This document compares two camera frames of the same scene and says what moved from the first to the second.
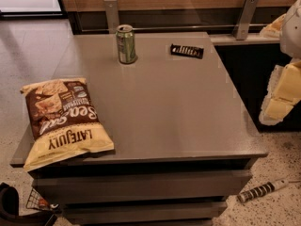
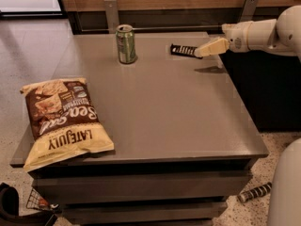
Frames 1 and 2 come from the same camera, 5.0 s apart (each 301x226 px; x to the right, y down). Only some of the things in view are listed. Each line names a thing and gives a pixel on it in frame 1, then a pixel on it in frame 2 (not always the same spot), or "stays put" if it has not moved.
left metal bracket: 111,8 stays put
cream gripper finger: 283,93 to 215,46
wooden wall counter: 214,9 stays put
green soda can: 126,43 stays put
